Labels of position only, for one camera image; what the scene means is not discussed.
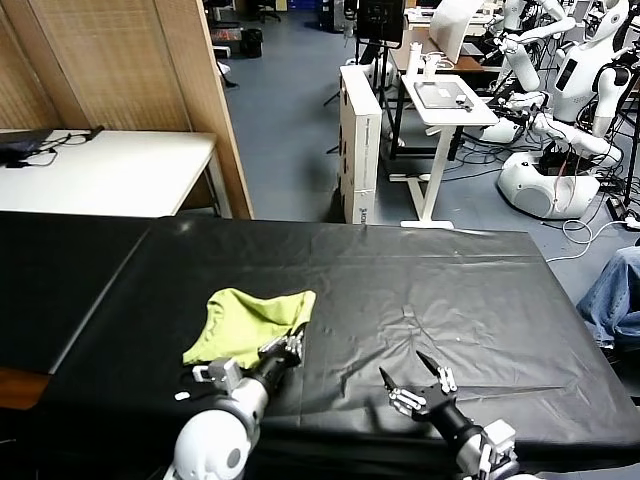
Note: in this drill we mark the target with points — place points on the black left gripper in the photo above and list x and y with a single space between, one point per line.
275 367

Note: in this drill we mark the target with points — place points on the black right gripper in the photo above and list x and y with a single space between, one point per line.
442 407

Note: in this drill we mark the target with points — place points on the yellow-green T-shirt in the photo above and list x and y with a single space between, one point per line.
250 320

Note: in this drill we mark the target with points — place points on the white robot with raised arm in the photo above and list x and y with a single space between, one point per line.
522 65

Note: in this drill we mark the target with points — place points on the large white rounded robot base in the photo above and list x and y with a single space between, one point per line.
535 190

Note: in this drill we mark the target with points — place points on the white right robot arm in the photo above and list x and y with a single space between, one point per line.
472 445

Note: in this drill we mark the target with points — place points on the small white robot base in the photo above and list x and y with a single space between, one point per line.
500 132

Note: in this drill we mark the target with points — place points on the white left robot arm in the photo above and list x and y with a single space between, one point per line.
215 445

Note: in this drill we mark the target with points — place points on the black plastic table cover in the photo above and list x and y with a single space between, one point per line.
400 280

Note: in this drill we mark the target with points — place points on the blue jeans leg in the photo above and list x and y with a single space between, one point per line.
615 300

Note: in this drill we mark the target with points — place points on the tall white cardboard box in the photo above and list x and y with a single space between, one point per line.
361 150

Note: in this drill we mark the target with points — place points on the white folding table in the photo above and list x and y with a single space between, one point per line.
125 170

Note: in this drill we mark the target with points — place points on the black side table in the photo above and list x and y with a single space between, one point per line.
50 280

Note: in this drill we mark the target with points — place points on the black floor power strip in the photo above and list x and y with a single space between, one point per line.
617 207

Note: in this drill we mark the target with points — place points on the small white standing desk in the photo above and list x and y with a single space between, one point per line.
465 117

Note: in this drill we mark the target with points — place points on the small black device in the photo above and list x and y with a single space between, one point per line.
467 104

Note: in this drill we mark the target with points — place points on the grey closed laptop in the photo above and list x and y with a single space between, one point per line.
440 95

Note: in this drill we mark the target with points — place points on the black trash bin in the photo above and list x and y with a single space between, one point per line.
252 44

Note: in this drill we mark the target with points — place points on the white water bottle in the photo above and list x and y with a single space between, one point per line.
414 62

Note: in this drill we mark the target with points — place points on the wooden partition screen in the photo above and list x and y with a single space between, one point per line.
125 60

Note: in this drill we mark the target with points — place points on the brown wooden desk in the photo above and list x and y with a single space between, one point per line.
470 64

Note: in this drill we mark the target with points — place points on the black monitor on stand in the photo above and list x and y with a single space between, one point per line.
380 20

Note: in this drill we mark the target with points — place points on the white humanoid robot upper body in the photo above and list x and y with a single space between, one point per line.
580 75

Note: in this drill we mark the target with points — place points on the white curved sheet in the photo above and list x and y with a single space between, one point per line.
450 30

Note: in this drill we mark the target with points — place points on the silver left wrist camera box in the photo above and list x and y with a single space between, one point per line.
222 372

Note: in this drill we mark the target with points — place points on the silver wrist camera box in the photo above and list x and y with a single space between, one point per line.
500 440
222 372

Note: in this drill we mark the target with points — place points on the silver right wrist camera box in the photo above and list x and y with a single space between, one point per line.
500 440

